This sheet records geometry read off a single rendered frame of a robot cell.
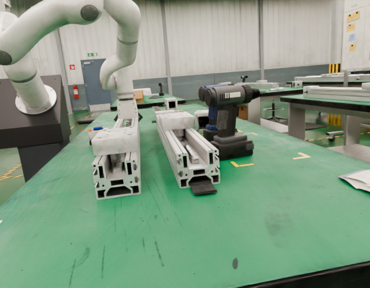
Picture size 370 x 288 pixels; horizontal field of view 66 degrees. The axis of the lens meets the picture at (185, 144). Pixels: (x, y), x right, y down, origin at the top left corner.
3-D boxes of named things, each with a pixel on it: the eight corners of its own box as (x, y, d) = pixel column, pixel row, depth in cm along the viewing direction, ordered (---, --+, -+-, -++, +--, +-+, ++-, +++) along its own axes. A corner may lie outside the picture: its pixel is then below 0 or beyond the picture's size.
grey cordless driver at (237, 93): (206, 156, 92) (202, 87, 87) (260, 147, 98) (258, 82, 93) (216, 162, 85) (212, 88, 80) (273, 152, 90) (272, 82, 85)
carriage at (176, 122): (160, 131, 112) (158, 114, 110) (187, 128, 113) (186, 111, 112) (163, 139, 96) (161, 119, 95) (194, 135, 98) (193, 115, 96)
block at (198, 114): (193, 129, 142) (192, 110, 140) (216, 128, 139) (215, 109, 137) (190, 133, 132) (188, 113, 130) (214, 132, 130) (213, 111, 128)
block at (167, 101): (163, 110, 244) (161, 99, 242) (175, 109, 246) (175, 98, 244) (164, 111, 235) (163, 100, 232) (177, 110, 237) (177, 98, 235)
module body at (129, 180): (119, 135, 141) (117, 119, 139) (140, 133, 143) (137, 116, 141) (96, 200, 64) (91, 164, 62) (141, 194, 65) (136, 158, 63)
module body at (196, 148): (157, 131, 144) (156, 115, 142) (177, 129, 145) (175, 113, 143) (179, 188, 67) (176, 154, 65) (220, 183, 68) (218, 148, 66)
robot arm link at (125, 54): (101, 43, 113) (101, 95, 137) (140, 42, 119) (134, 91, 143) (97, 29, 117) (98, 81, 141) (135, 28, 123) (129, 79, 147)
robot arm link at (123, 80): (116, 94, 136) (135, 92, 140) (112, 65, 133) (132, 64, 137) (113, 93, 144) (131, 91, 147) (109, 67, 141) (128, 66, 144)
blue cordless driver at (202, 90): (200, 141, 114) (196, 86, 109) (244, 135, 119) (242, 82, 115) (207, 145, 107) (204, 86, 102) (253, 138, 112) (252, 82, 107)
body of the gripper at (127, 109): (136, 95, 147) (138, 117, 149) (116, 97, 145) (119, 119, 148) (136, 96, 140) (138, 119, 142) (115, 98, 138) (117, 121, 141)
